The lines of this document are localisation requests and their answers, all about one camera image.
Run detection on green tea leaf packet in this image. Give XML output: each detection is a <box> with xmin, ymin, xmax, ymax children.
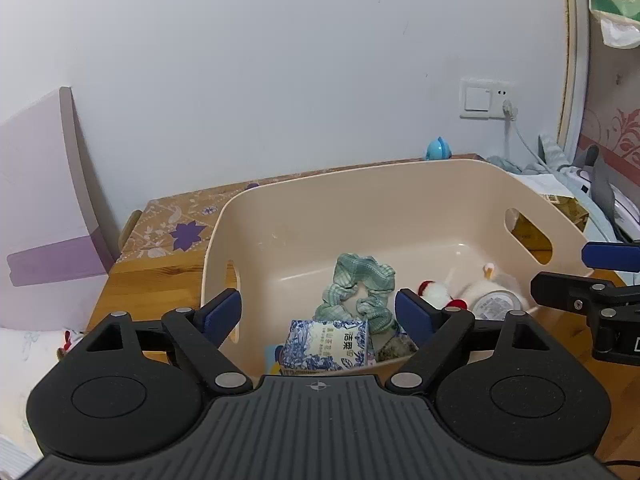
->
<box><xmin>375</xmin><ymin>330</ymin><xmax>420</xmax><ymax>363</ymax></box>

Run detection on white wall switch socket plate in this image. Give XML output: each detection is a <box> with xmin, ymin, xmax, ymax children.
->
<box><xmin>460</xmin><ymin>78</ymin><xmax>517</xmax><ymax>121</ymax></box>

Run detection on pile of clothes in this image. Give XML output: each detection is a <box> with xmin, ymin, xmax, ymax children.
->
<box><xmin>487</xmin><ymin>132</ymin><xmax>640</xmax><ymax>241</ymax></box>

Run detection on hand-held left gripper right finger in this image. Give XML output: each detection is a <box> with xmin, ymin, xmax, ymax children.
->
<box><xmin>390</xmin><ymin>288</ymin><xmax>558</xmax><ymax>393</ymax></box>

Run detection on cartoon print tissue pack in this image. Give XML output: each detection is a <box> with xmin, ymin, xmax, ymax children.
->
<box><xmin>262</xmin><ymin>344</ymin><xmax>286</xmax><ymax>376</ymax></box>

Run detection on white curved frame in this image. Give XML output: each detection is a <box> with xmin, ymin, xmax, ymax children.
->
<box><xmin>557</xmin><ymin>0</ymin><xmax>592</xmax><ymax>161</ymax></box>

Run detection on pink floral panel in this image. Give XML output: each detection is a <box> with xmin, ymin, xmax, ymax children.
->
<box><xmin>575</xmin><ymin>45</ymin><xmax>640</xmax><ymax>176</ymax></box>

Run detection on green checked scrunchie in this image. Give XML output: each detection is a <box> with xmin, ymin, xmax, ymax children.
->
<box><xmin>314</xmin><ymin>254</ymin><xmax>401</xmax><ymax>333</ymax></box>

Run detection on gold tissue pack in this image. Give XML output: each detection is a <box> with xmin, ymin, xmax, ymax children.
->
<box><xmin>512</xmin><ymin>192</ymin><xmax>591</xmax><ymax>264</ymax></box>

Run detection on grey cloth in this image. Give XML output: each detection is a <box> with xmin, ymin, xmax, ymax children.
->
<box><xmin>575</xmin><ymin>145</ymin><xmax>617</xmax><ymax>211</ymax></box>

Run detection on white plush toy red bow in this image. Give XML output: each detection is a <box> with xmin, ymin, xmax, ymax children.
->
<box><xmin>417</xmin><ymin>262</ymin><xmax>523</xmax><ymax>318</ymax></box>

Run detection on purple white board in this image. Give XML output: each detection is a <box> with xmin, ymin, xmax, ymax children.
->
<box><xmin>0</xmin><ymin>86</ymin><xmax>116</xmax><ymax>331</ymax></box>

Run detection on brown floral cardboard box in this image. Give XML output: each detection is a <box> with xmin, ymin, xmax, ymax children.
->
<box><xmin>115</xmin><ymin>182</ymin><xmax>261</xmax><ymax>263</ymax></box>

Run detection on small blue round toy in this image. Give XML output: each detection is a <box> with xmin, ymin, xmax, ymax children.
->
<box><xmin>425</xmin><ymin>136</ymin><xmax>453</xmax><ymax>161</ymax></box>

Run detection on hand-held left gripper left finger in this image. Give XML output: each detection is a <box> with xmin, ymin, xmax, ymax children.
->
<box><xmin>77</xmin><ymin>287</ymin><xmax>253</xmax><ymax>396</ymax></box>

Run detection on blue white patterned tissue pack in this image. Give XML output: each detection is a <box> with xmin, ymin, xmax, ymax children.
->
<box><xmin>280</xmin><ymin>317</ymin><xmax>373</xmax><ymax>373</ymax></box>

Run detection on round metal tin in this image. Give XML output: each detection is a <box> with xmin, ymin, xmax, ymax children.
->
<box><xmin>472</xmin><ymin>292</ymin><xmax>518</xmax><ymax>321</ymax></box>

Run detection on white floral bedding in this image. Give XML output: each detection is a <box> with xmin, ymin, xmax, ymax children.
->
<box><xmin>0</xmin><ymin>327</ymin><xmax>88</xmax><ymax>461</ymax></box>

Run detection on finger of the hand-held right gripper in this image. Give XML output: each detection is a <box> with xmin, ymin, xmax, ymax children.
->
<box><xmin>530</xmin><ymin>271</ymin><xmax>640</xmax><ymax>315</ymax></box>
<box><xmin>581</xmin><ymin>241</ymin><xmax>640</xmax><ymax>273</ymax></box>

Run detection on white plug with cable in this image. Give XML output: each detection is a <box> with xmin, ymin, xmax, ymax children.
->
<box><xmin>501</xmin><ymin>100</ymin><xmax>551</xmax><ymax>171</ymax></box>

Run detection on small red white toy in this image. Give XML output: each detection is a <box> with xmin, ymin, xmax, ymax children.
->
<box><xmin>56</xmin><ymin>330</ymin><xmax>83</xmax><ymax>356</ymax></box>

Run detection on beige plastic basket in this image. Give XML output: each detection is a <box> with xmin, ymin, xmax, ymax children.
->
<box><xmin>200</xmin><ymin>159</ymin><xmax>596</xmax><ymax>378</ymax></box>

